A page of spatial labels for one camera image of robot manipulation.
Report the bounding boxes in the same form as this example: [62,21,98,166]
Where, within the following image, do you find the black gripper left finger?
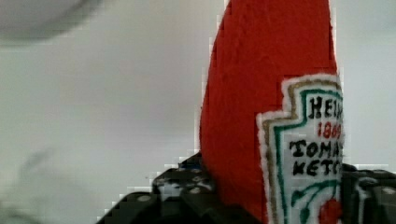
[96,153,261,224]

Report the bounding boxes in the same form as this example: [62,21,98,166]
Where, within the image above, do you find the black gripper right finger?
[341,163,396,224]

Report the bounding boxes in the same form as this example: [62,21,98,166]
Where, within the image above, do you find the red plush ketchup bottle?
[199,0,344,224]

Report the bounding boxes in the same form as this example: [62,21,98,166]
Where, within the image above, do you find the grey round plate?
[0,0,106,43]

